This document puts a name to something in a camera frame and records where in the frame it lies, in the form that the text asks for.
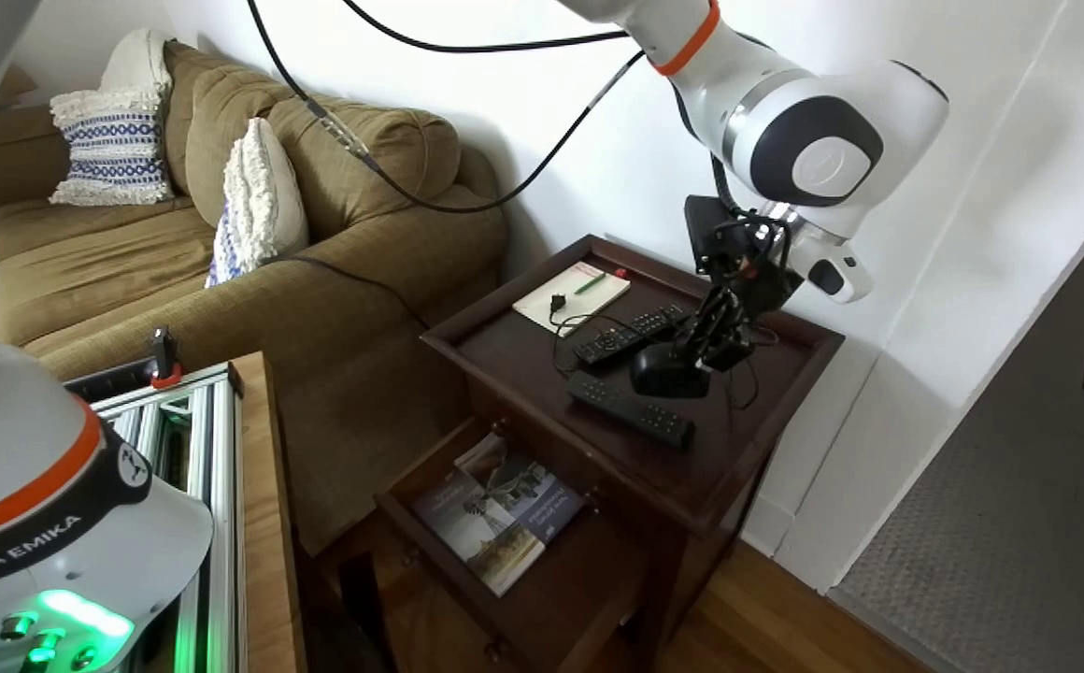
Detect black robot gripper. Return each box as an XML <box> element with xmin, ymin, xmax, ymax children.
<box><xmin>683</xmin><ymin>215</ymin><xmax>804</xmax><ymax>373</ymax></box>

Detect white blanket on sofa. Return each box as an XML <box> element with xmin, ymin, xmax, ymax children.
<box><xmin>102</xmin><ymin>27</ymin><xmax>197</xmax><ymax>92</ymax></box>

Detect white fringed throw pillow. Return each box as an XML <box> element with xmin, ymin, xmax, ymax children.
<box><xmin>207</xmin><ymin>115</ymin><xmax>308</xmax><ymax>285</ymax></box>

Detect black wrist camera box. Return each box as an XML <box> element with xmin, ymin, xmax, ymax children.
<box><xmin>683</xmin><ymin>194</ymin><xmax>753</xmax><ymax>279</ymax></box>

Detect white robot base orange band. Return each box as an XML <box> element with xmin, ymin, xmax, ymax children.
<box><xmin>0</xmin><ymin>343</ymin><xmax>214</xmax><ymax>673</ymax></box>

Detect dark wooden side table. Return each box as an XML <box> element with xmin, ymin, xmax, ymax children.
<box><xmin>313</xmin><ymin>233</ymin><xmax>849</xmax><ymax>673</ymax></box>

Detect long black remote control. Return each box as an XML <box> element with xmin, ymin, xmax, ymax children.
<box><xmin>569</xmin><ymin>373</ymin><xmax>695</xmax><ymax>450</ymax></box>

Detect olive brown sofa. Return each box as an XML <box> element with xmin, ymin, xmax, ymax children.
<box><xmin>0</xmin><ymin>52</ymin><xmax>510</xmax><ymax>553</ymax></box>

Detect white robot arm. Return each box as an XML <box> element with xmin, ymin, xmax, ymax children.
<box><xmin>560</xmin><ymin>0</ymin><xmax>951</xmax><ymax>373</ymax></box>

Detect magazines in open drawer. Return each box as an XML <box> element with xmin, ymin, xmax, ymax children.
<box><xmin>416</xmin><ymin>434</ymin><xmax>584</xmax><ymax>597</ymax></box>

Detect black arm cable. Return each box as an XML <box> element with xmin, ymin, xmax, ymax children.
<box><xmin>244</xmin><ymin>0</ymin><xmax>650</xmax><ymax>215</ymax></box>

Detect blue patterned white pillow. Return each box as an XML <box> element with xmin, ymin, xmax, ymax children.
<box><xmin>50</xmin><ymin>88</ymin><xmax>171</xmax><ymax>206</ymax></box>

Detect aluminium frame wooden bench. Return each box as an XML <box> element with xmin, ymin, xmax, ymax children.
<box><xmin>70</xmin><ymin>335</ymin><xmax>308</xmax><ymax>673</ymax></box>

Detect white notepad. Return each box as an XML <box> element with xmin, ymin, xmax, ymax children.
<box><xmin>513</xmin><ymin>263</ymin><xmax>632</xmax><ymax>335</ymax></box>

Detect black rounded charger device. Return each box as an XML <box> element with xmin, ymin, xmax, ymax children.
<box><xmin>629</xmin><ymin>343</ymin><xmax>711</xmax><ymax>395</ymax></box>

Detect black remote with coloured buttons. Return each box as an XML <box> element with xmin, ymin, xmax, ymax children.
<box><xmin>564</xmin><ymin>305</ymin><xmax>683</xmax><ymax>366</ymax></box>

